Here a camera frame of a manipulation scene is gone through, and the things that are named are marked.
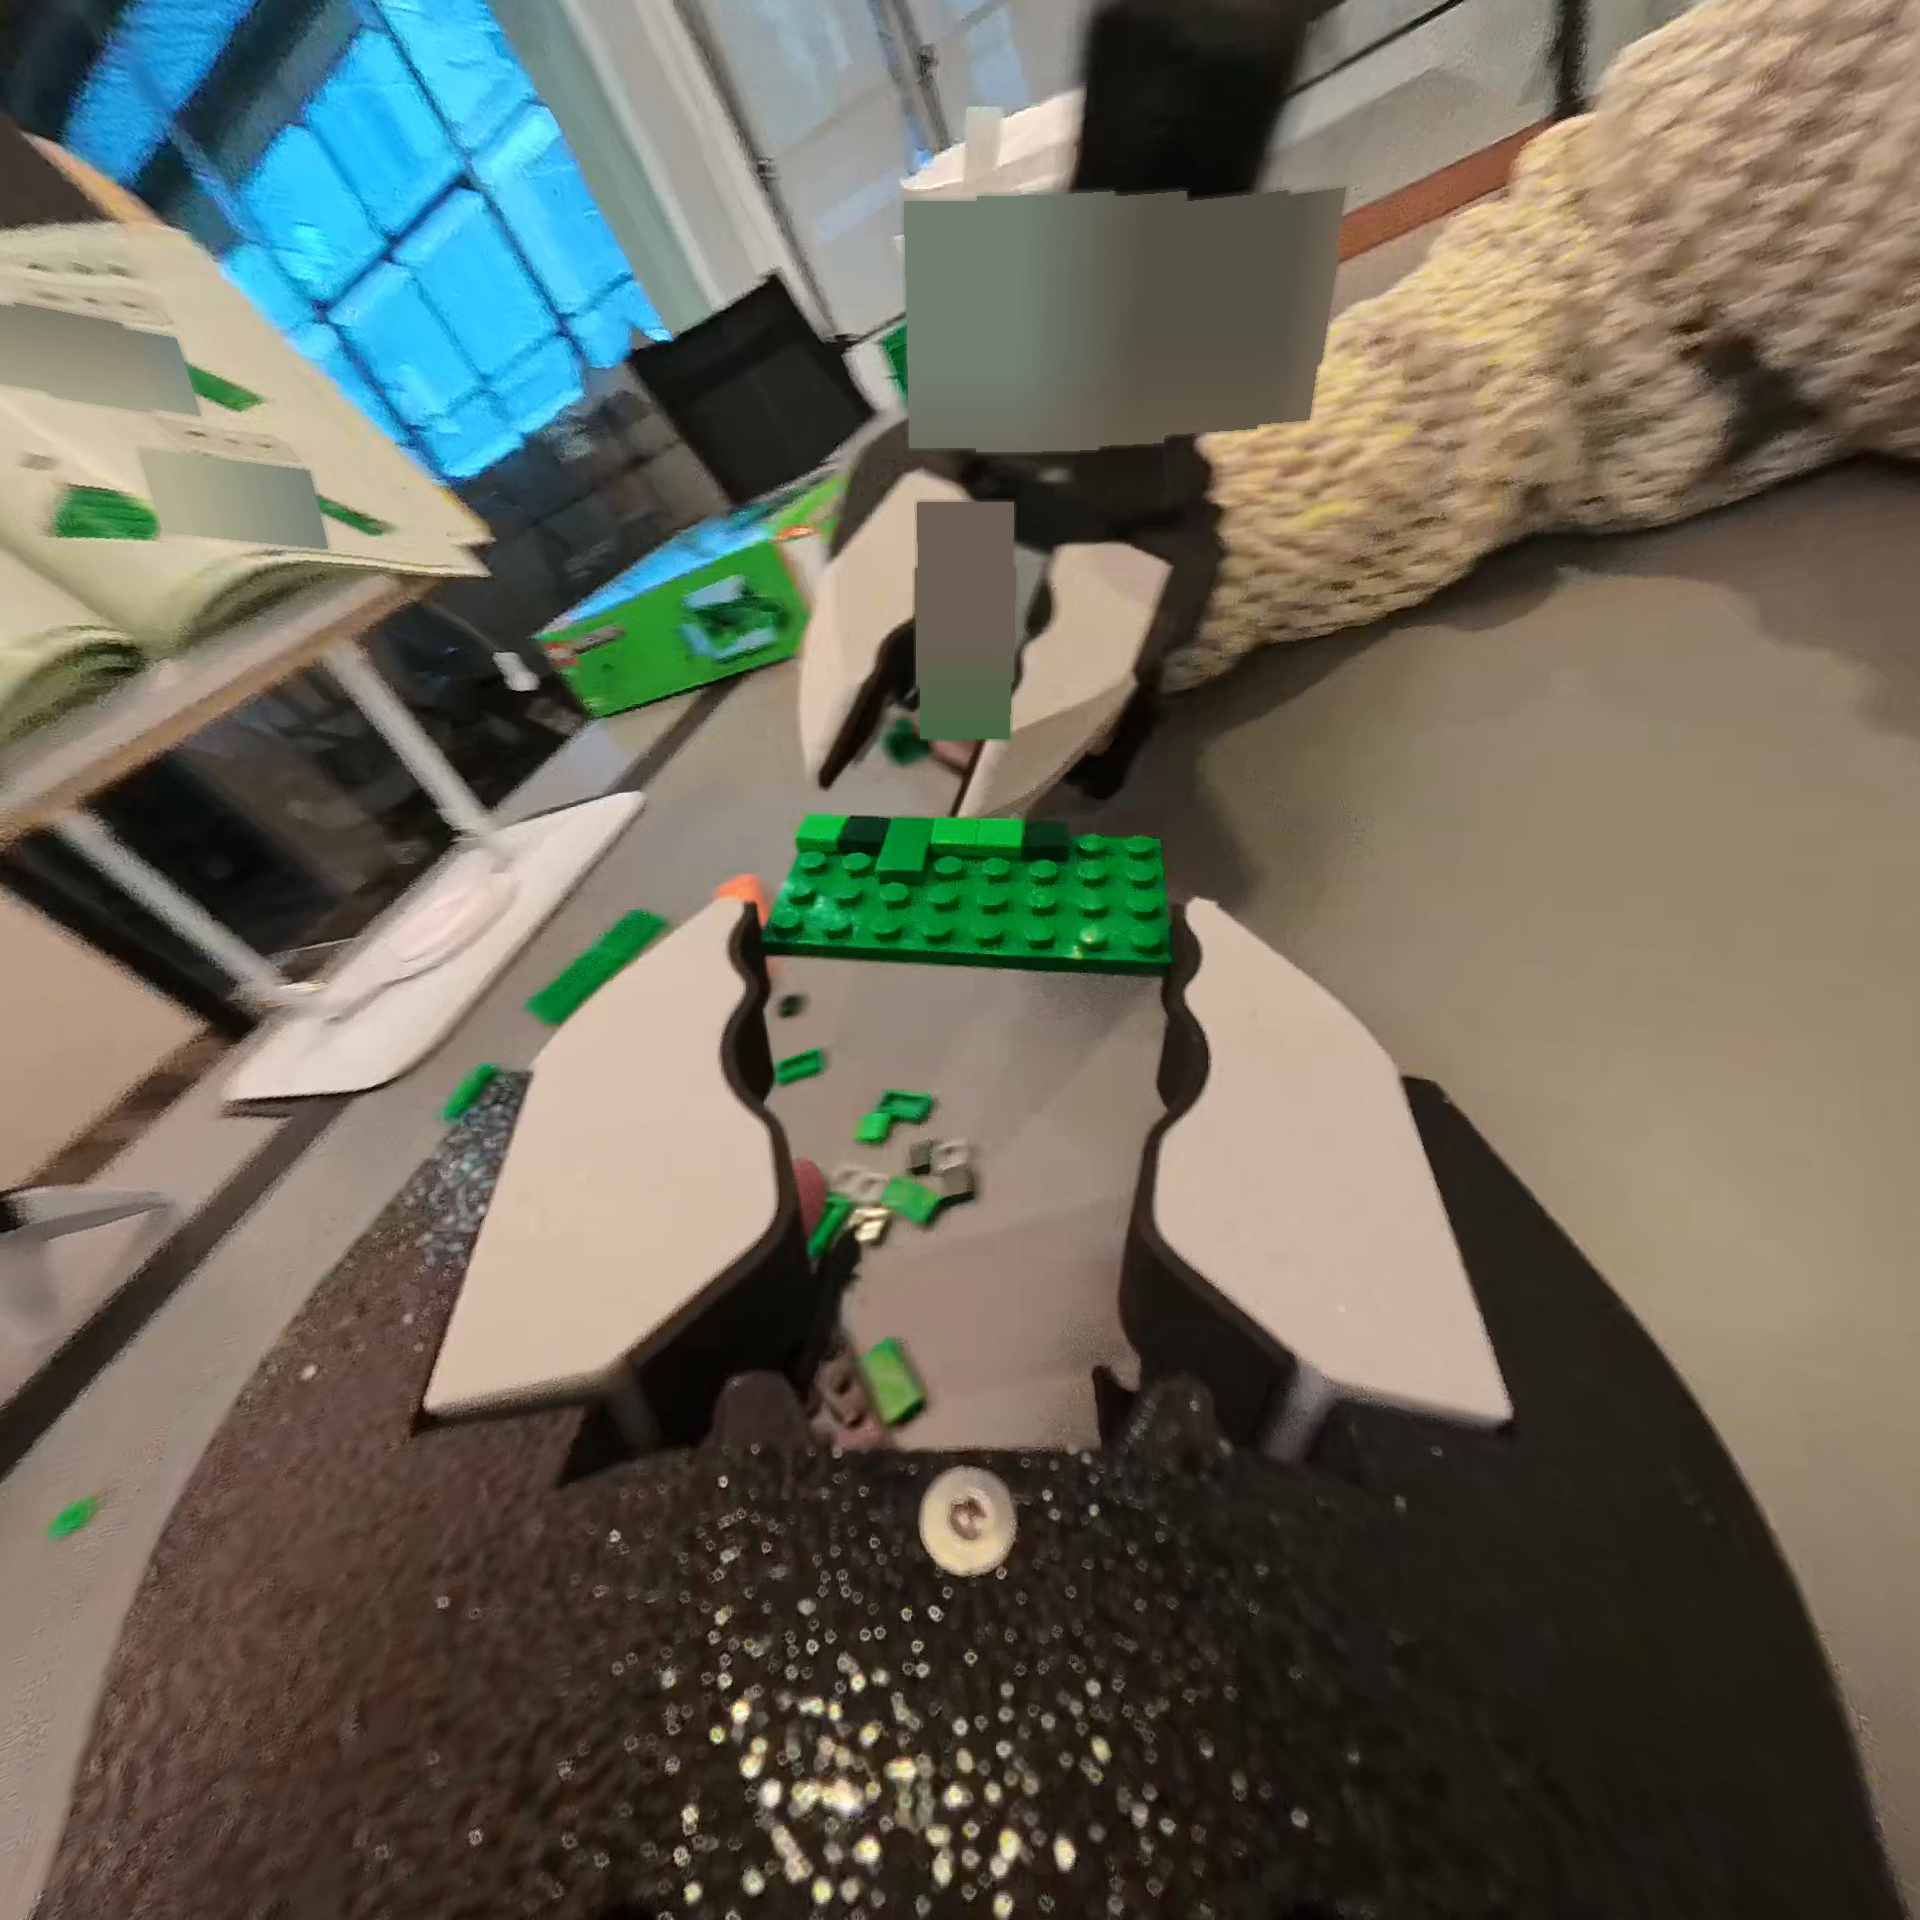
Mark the small green lego brick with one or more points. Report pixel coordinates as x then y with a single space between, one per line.
903 741

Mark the white book stand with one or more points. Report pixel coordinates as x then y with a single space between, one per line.
496 900

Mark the person's right forearm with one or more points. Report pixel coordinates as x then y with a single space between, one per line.
1502 332

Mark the black office chair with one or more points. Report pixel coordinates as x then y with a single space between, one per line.
752 391

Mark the person's left hand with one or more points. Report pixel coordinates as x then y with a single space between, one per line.
812 1188

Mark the large blue-lit window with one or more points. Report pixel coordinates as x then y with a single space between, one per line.
390 225

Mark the flat green lego tile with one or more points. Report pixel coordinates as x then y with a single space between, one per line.
896 1380

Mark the open instruction booklet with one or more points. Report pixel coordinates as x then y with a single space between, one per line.
390 519

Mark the green lego box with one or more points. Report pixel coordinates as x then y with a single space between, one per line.
661 629

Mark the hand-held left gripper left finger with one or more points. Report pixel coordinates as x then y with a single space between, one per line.
630 1201

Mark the black lego plate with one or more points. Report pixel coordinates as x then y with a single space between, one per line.
841 1386

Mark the green lego baseplate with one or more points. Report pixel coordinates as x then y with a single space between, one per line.
977 917

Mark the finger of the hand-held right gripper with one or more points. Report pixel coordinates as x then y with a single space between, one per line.
856 629
1095 646

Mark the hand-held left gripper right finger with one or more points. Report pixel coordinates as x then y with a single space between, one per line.
1319 1201

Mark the orange brick separator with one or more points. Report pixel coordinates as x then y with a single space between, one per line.
745 897

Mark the narrow green lego plate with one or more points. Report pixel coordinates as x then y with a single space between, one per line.
597 966

